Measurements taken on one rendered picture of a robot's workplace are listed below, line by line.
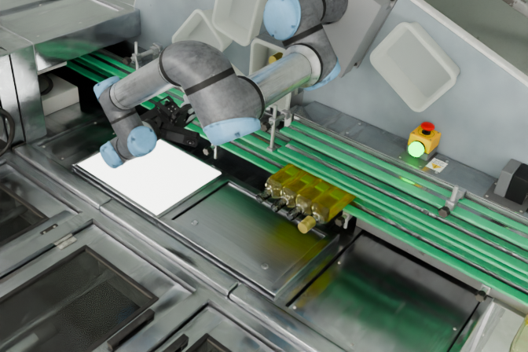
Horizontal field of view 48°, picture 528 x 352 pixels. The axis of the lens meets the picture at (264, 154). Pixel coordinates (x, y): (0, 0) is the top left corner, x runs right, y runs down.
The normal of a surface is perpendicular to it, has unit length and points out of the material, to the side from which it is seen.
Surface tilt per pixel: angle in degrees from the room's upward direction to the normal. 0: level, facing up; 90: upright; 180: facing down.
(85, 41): 90
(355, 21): 1
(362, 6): 1
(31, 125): 90
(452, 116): 0
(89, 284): 90
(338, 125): 90
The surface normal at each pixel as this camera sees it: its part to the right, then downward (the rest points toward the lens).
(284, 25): -0.67, 0.30
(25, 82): 0.79, 0.40
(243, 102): 0.74, -0.25
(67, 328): 0.07, -0.82
